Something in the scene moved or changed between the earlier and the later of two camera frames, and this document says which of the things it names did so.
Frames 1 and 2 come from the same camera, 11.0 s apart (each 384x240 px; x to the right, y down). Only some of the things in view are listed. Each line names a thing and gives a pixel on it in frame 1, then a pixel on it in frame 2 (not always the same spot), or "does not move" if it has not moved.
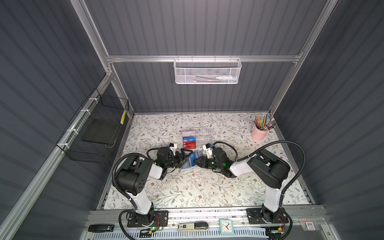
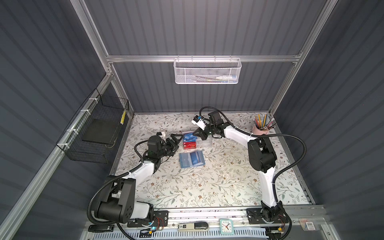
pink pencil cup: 257,134 does not move
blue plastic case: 190,161 does not move
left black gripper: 182,159 → 172,146
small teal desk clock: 226,227 does not move
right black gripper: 204,160 → 200,133
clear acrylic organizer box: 194,138 does not move
